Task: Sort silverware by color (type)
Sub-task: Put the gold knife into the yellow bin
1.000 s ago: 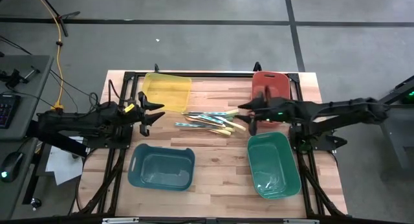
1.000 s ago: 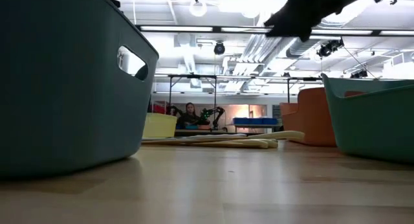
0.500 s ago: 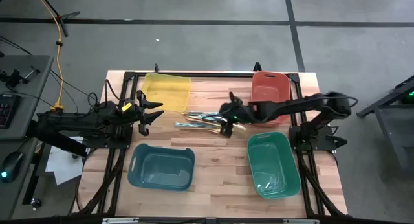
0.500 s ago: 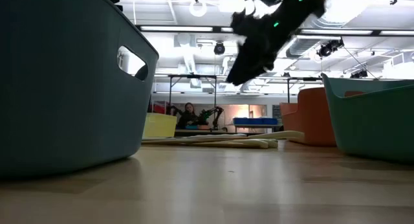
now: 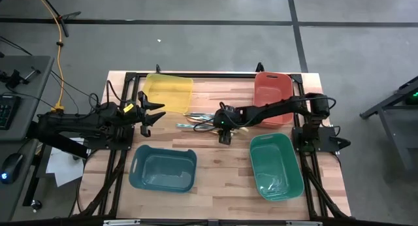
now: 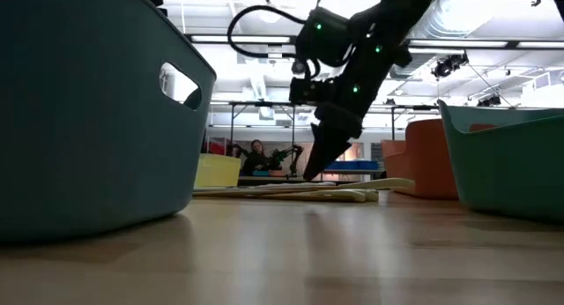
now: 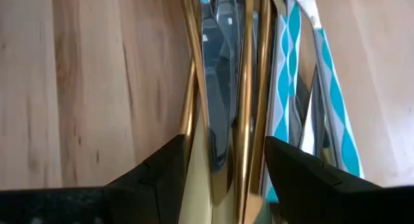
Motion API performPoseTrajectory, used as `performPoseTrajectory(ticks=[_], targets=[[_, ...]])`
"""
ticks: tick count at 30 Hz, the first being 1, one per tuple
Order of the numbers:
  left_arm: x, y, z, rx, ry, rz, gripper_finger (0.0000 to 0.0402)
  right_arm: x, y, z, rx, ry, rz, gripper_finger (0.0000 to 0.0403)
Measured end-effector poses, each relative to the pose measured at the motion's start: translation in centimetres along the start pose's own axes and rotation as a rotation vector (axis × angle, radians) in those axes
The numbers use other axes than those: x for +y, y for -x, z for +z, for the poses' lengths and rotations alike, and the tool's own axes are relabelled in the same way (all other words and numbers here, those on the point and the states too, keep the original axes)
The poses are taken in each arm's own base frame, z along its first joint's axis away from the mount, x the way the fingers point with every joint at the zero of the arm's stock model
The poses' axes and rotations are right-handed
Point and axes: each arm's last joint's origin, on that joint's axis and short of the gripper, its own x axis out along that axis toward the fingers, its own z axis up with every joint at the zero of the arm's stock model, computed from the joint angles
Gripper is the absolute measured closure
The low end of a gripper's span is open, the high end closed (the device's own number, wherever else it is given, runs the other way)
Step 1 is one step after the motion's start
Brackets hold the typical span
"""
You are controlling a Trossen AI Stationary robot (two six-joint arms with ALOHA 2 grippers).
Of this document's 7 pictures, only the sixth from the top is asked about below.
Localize person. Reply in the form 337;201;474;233
241;138;281;177

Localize blue diamond-patterned knife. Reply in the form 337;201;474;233
253;181;338;190

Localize green plastic bin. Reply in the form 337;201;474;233
437;99;564;222

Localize orange plastic bin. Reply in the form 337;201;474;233
381;118;459;200

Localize silver ceiling duct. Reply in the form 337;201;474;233
407;0;490;41

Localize blue background bins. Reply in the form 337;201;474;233
325;160;380;172

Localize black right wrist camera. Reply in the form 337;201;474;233
288;77;339;106

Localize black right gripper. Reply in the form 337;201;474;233
302;60;396;182

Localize yellow plastic bin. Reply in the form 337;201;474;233
193;152;242;190

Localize background table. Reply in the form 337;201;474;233
320;167;385;182

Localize black aluminium table frame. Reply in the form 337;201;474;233
237;175;389;186

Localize black metal rack frame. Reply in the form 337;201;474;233
390;104;442;141
227;100;297;159

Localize long ceiling light bar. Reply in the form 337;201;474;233
184;33;564;50

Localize black ceiling spotlight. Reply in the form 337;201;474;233
430;52;471;80
476;94;502;108

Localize dark teal plastic bin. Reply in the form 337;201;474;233
0;0;218;244

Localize red crates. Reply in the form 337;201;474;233
205;136;242;159

